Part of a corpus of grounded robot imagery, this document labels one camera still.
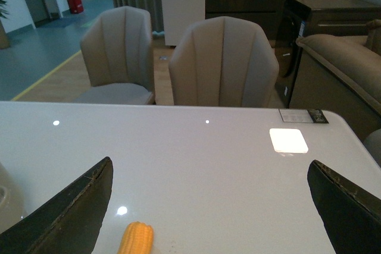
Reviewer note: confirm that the table label sticker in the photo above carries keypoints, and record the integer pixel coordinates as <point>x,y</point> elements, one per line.
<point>303,116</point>

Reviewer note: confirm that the beige chair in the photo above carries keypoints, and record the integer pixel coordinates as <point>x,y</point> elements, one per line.
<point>223,61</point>
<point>118,54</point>

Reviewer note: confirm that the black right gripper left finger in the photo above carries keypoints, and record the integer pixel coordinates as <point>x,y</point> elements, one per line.
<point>70,221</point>

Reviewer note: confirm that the yellow corn cob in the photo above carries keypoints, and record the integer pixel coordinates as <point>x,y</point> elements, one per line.
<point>137,238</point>

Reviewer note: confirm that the beige electric cooking pot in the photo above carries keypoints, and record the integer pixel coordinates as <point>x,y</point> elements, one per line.
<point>12,201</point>

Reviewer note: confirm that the beige chair left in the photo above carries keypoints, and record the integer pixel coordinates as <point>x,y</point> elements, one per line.
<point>118,54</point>

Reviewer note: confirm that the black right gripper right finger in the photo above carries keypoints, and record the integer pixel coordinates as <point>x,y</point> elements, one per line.
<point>350,214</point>

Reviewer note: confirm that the grey chair at table end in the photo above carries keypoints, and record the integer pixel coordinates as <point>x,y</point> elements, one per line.
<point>373,145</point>

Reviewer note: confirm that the brown sofa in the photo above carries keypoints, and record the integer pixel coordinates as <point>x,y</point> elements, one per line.
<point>341,74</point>

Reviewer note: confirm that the beige chair right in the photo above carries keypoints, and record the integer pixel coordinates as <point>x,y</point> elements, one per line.
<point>223,61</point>

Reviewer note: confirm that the potted green plant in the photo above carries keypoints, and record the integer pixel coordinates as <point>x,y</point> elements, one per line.
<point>5,43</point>

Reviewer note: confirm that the white refrigerator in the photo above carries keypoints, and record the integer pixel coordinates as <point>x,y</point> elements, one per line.
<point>182,4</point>

